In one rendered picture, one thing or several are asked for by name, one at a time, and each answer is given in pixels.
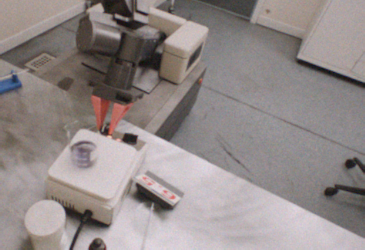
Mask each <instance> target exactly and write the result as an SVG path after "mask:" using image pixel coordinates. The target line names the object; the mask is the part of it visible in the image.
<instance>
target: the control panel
mask: <svg viewBox="0 0 365 250"><path fill-rule="evenodd" d="M101 135H102V134H101ZM123 135H124V134H123V133H121V132H118V131H115V130H114V131H113V135H111V137H108V136H106V135H102V136H105V137H108V138H110V139H113V140H115V141H117V139H119V140H120V141H118V142H121V143H123V144H125V145H128V146H133V147H134V148H135V149H136V151H140V150H141V149H142V148H143V146H144V145H145V144H146V143H147V142H145V141H142V140H140V139H138V140H137V145H129V144H127V143H125V142H123Z"/></svg>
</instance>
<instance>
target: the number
mask: <svg viewBox="0 0 365 250"><path fill-rule="evenodd" d="M136 178H137V179H139V180H140V181H141V182H143V183H144V184H147V185H148V186H149V187H151V188H153V189H154V190H155V191H156V192H159V193H161V194H162V195H163V196H164V197H166V198H167V199H169V200H170V201H172V202H174V201H176V200H178V199H179V197H177V196H175V195H174V194H173V193H172V192H169V191H167V190H166V189H165V188H163V187H162V186H160V185H159V184H156V183H155V182H154V181H152V180H151V179H150V178H148V177H146V176H145V175H142V176H139V177H136Z"/></svg>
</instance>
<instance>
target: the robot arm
mask: <svg viewBox="0 0 365 250"><path fill-rule="evenodd" d="M100 3H101V6H102V7H103V10H104V11H105V13H101V12H98V11H90V12H89V13H88V14H86V15H85V16H83V17H81V19H80V20H79V27H78V30H77V33H76V45H77V47H78V50H79V51H81V52H85V53H93V54H96V55H99V56H105V57H110V58H109V61H108V66H107V69H106V74H105V76H104V79H103V78H94V79H88V82H87V86H88V87H89V86H91V87H93V92H92V97H91V99H92V101H93V107H94V111H95V114H96V124H97V125H98V126H99V127H100V129H101V128H102V127H103V122H104V120H105V117H106V114H107V112H108V108H109V106H110V102H111V101H113V102H114V106H113V115H112V118H111V122H110V130H109V135H111V134H113V131H114V130H115V128H116V127H117V125H118V123H119V122H120V120H121V119H122V117H123V116H124V115H125V114H126V113H127V112H128V111H129V109H130V108H131V107H133V104H134V102H135V101H137V99H138V98H139V99H142V98H143V94H144V92H143V91H141V90H137V89H135V88H132V86H133V79H134V77H135V72H136V70H137V67H138V63H139V60H140V56H141V53H142V50H143V44H144V42H145V39H144V36H141V35H140V31H136V30H137V29H139V28H141V27H144V26H145V25H148V15H150V1H149V0H102V1H100Z"/></svg>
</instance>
